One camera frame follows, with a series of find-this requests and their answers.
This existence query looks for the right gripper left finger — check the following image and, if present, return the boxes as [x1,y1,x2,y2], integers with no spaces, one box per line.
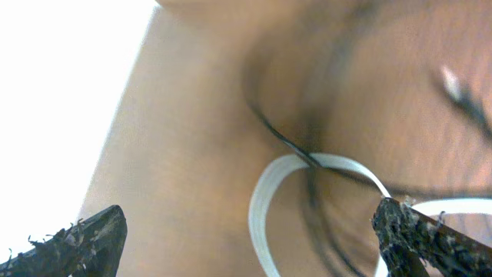
[1,205,128,277]

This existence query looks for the white usb cable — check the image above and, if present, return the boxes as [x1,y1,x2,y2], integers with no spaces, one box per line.
[248,152,492,277]

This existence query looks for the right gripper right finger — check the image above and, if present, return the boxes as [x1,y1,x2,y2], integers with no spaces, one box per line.
[371,198,491,276]

